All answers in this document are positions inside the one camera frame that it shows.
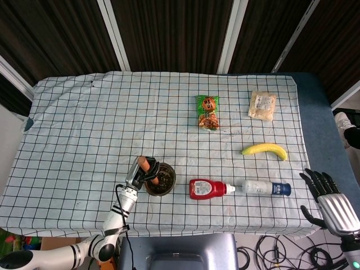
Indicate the white bottle with blue cap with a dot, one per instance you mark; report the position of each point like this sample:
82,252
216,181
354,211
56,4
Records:
261,187

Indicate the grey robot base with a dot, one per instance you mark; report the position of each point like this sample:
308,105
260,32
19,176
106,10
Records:
180,253

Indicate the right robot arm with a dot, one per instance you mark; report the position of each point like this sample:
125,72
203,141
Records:
351,253

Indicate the white partition post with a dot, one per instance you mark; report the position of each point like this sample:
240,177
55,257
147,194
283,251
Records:
232,36
114,33
347,98
295,36
14,76

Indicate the steel bowl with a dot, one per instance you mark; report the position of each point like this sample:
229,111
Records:
170,185

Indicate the red ketchup bottle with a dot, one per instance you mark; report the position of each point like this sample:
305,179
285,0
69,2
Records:
206,189

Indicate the white shoe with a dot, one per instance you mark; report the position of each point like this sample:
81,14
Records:
343,122

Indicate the clear bag of beige grains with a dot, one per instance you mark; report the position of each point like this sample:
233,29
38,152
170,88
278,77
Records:
262,107

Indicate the wooden stick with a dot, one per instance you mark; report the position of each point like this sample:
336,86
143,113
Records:
144,164

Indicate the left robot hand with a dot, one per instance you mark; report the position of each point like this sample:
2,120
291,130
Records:
133,175

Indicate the green snack bag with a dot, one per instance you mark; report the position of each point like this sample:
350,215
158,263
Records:
208,112

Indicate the yellow banana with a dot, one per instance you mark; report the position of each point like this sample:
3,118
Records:
264,148

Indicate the white checkered tablecloth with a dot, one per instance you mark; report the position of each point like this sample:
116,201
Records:
112,118

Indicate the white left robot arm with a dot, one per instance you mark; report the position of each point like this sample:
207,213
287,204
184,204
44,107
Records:
112,222

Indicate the green and red toy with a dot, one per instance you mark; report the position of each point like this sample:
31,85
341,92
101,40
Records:
17,240

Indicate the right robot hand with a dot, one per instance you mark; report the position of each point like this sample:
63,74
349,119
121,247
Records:
340,213

